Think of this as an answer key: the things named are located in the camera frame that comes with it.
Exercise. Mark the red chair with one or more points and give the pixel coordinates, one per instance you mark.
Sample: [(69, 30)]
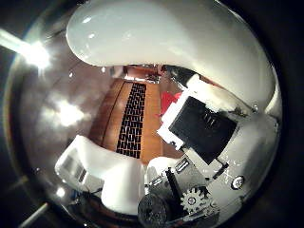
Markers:
[(167, 100)]

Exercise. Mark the purple spray bottle white head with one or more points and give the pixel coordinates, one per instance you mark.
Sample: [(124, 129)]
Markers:
[(174, 34)]

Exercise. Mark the wooden cabinet with grid panel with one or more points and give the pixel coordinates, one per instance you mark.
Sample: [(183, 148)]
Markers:
[(131, 120)]

